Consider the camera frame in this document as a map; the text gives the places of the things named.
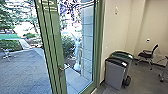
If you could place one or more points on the white wall switch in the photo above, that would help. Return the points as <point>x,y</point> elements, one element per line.
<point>116,10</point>

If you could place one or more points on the green outdoor canopy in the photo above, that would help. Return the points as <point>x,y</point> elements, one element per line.
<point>8,36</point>

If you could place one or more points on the black mesh office chair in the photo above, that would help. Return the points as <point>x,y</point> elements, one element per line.
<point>146,55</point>

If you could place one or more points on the grey folded rolling table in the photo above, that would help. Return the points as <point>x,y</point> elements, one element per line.
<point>164,66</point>

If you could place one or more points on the white garden statue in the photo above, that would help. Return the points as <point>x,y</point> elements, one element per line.
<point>77,50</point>

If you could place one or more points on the large green shrub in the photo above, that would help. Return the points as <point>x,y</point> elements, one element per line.
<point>67,45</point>

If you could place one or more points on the green framed glass door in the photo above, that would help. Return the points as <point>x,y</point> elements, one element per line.
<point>56,33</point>
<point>41,33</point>

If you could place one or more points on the metal outdoor chair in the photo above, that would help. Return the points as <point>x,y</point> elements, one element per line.
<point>6,53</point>

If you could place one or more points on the leafy green tree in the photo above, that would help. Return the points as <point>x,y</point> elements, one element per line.
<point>8,16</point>

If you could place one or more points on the grey outdoor pillar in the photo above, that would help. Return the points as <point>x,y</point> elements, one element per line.
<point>88,40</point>

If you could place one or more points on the low green hedge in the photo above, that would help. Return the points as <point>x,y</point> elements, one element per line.
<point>10,44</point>

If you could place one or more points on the white wall outlet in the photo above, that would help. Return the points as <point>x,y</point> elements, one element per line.
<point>147,40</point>

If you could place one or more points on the grey trash bin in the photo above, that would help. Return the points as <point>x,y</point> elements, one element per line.
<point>126,58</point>
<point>115,73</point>

